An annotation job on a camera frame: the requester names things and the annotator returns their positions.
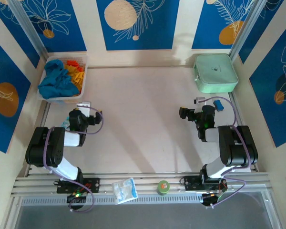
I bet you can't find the white plastic basket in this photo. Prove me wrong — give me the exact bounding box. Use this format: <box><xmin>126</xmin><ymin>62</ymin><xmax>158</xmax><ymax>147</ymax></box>
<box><xmin>36</xmin><ymin>55</ymin><xmax>89</xmax><ymax>104</ymax></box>

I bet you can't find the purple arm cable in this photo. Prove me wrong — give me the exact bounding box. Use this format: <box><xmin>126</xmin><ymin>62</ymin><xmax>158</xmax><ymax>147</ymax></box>
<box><xmin>204</xmin><ymin>96</ymin><xmax>251</xmax><ymax>208</ymax></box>
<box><xmin>43</xmin><ymin>106</ymin><xmax>105</xmax><ymax>213</ymax></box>

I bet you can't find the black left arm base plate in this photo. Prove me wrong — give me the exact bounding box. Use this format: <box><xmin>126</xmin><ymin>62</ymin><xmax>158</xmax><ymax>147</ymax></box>
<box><xmin>56</xmin><ymin>177</ymin><xmax>101</xmax><ymax>194</ymax></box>

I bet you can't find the small blue eraser block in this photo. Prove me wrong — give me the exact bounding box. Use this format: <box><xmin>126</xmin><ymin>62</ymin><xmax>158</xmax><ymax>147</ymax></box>
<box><xmin>213</xmin><ymin>99</ymin><xmax>225</xmax><ymax>112</ymax></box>

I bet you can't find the aluminium corner post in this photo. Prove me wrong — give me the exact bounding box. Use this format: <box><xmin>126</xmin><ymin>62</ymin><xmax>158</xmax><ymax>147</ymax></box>
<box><xmin>230</xmin><ymin>0</ymin><xmax>269</xmax><ymax>60</ymax></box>
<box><xmin>8</xmin><ymin>0</ymin><xmax>48</xmax><ymax>60</ymax></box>

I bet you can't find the black left controller board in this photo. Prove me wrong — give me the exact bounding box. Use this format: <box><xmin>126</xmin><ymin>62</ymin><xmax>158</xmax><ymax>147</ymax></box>
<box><xmin>66</xmin><ymin>192</ymin><xmax>88</xmax><ymax>204</ymax></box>

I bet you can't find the grey slotted cable duct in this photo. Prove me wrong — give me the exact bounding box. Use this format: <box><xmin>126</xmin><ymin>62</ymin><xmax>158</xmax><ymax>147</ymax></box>
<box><xmin>20</xmin><ymin>194</ymin><xmax>204</xmax><ymax>207</ymax></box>

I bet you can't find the blue t-shirt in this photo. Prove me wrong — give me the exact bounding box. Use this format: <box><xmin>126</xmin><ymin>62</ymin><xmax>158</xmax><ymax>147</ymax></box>
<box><xmin>37</xmin><ymin>59</ymin><xmax>80</xmax><ymax>100</ymax></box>

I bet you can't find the clear plastic bag blue print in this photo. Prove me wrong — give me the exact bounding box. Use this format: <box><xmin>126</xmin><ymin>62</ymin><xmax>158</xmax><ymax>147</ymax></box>
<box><xmin>112</xmin><ymin>177</ymin><xmax>139</xmax><ymax>205</ymax></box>

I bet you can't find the black right controller board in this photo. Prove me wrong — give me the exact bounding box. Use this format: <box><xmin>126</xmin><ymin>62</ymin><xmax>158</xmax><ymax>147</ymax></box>
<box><xmin>202</xmin><ymin>192</ymin><xmax>220</xmax><ymax>207</ymax></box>

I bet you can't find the black controller board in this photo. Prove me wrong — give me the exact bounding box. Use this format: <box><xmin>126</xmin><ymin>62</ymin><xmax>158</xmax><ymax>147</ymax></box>
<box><xmin>202</xmin><ymin>192</ymin><xmax>220</xmax><ymax>207</ymax></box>
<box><xmin>66</xmin><ymin>192</ymin><xmax>88</xmax><ymax>204</ymax></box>

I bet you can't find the light blue wipes packet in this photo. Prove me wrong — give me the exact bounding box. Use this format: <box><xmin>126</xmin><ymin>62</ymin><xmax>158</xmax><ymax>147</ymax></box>
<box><xmin>61</xmin><ymin>116</ymin><xmax>71</xmax><ymax>131</ymax></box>

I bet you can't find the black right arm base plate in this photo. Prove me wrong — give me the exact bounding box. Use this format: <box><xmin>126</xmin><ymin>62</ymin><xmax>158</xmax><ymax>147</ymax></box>
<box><xmin>183</xmin><ymin>175</ymin><xmax>227</xmax><ymax>191</ymax></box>

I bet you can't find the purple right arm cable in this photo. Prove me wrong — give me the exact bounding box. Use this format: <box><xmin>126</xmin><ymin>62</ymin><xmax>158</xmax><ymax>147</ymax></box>
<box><xmin>204</xmin><ymin>96</ymin><xmax>251</xmax><ymax>208</ymax></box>

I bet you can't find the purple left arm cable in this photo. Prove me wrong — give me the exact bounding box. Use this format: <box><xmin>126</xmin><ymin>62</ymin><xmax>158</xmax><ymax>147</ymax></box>
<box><xmin>43</xmin><ymin>106</ymin><xmax>105</xmax><ymax>213</ymax></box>

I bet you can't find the mint green zip case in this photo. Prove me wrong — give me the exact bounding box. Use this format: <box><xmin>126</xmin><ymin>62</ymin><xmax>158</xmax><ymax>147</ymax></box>
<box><xmin>193</xmin><ymin>52</ymin><xmax>240</xmax><ymax>94</ymax></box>

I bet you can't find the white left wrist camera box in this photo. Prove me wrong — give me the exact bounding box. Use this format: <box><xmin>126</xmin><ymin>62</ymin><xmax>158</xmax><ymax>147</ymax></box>
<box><xmin>76</xmin><ymin>101</ymin><xmax>92</xmax><ymax>118</ymax></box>

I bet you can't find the aluminium rail frame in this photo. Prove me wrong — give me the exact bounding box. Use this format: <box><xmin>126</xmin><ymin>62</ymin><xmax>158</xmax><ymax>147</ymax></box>
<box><xmin>10</xmin><ymin>172</ymin><xmax>270</xmax><ymax>197</ymax></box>

